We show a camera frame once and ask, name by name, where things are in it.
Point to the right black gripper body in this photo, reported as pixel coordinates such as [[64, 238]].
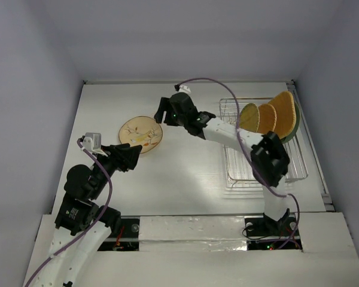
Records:
[[166, 107]]

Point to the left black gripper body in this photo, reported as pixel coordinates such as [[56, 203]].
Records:
[[112, 161]]

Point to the beige bird painted plate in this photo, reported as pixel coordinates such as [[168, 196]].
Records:
[[143, 131]]

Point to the round green-rimmed woven basket plate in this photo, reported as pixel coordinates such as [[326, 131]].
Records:
[[249, 118]]

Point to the round orange woven basket plate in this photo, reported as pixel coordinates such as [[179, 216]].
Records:
[[266, 118]]

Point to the square orange woven basket plate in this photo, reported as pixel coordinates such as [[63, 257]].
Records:
[[285, 113]]

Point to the green ceramic flower plate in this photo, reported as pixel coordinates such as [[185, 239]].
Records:
[[296, 126]]

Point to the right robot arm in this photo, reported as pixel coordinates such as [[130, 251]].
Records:
[[211, 128]]

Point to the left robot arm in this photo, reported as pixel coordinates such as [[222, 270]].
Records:
[[84, 219]]

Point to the white foam block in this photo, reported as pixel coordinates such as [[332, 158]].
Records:
[[191, 233]]

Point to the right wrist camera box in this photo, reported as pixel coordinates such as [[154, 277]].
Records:
[[182, 89]]

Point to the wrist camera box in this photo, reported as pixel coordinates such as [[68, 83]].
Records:
[[91, 141], [182, 89]]

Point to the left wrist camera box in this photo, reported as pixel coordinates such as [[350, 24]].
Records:
[[91, 141]]

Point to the wire dish rack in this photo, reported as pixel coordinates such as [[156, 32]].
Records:
[[272, 157]]

